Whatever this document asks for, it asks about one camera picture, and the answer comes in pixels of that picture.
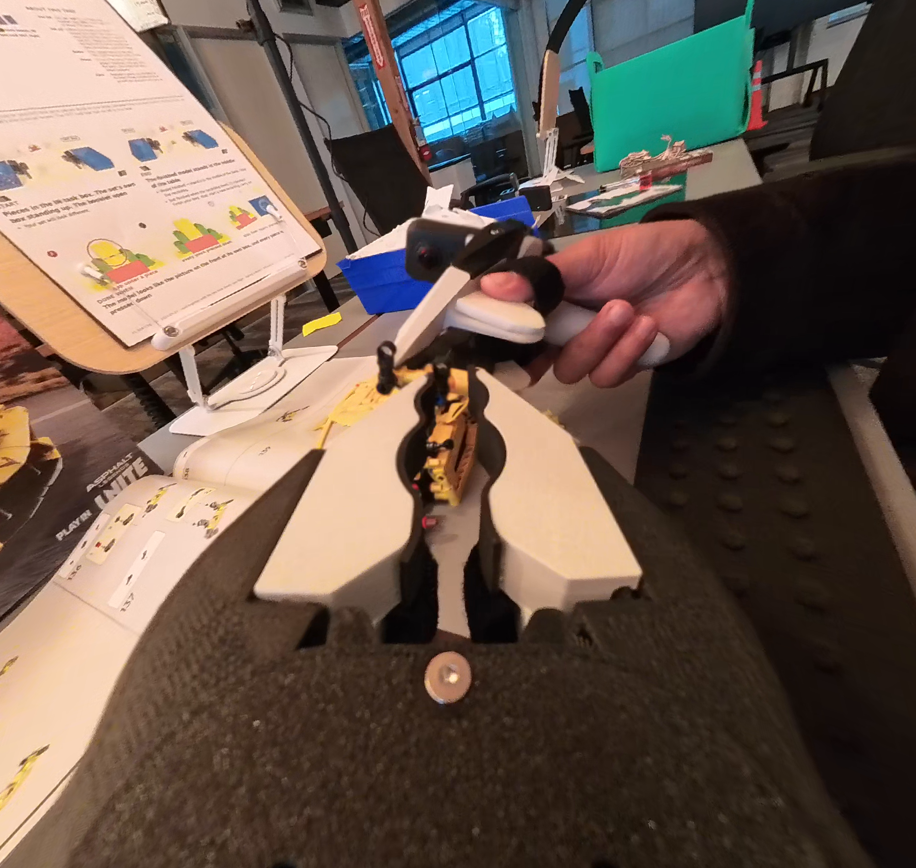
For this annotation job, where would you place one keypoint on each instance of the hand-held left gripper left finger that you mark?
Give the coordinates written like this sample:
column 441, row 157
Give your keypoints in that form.
column 337, row 525

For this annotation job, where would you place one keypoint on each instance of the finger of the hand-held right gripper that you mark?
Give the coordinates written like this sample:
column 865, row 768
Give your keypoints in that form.
column 437, row 310

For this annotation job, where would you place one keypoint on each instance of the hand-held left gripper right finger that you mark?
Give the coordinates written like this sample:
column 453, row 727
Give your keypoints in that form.
column 566, row 525

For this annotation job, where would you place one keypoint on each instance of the black brick pin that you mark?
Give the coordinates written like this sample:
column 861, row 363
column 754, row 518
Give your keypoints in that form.
column 384, row 367

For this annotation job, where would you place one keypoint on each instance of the small yellow brick assembly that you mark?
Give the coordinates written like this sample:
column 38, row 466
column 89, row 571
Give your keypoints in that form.
column 451, row 446

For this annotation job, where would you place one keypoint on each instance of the person's right forearm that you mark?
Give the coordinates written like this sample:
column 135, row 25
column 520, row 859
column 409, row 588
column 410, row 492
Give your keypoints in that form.
column 802, row 210

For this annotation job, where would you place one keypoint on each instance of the grey desk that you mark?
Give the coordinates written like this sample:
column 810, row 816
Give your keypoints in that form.
column 594, row 417

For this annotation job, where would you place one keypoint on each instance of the curved black desk lamp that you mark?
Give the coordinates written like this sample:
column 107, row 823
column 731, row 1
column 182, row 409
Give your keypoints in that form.
column 558, row 67

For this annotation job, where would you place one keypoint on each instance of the person's right hand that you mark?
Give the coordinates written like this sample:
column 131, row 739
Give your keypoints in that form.
column 644, row 288

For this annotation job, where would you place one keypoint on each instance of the blue plastic bin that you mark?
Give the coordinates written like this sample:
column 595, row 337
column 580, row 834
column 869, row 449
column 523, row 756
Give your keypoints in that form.
column 379, row 284

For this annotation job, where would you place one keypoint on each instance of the white crumpled papers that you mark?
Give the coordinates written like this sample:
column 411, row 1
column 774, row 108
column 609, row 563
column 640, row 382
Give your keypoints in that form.
column 430, row 224

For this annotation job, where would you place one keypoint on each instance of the yellow sticky note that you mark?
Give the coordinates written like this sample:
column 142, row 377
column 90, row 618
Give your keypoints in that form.
column 322, row 323

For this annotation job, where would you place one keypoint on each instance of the white board stand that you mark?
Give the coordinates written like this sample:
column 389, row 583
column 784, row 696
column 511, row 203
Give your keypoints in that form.
column 244, row 381

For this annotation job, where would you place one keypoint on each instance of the open instruction booklet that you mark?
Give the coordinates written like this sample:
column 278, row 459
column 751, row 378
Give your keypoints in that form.
column 129, row 553

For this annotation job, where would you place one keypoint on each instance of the green plastic carry case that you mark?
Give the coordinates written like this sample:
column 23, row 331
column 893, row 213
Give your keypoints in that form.
column 673, row 95

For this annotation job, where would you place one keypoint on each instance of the orange traffic cone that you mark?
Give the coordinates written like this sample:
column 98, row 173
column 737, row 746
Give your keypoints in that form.
column 757, row 95

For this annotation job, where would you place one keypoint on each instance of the toy car set box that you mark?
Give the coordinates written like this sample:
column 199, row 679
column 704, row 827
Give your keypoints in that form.
column 36, row 467

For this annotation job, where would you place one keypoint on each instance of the printed instruction sheet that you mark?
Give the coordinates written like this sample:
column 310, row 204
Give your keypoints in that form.
column 129, row 138

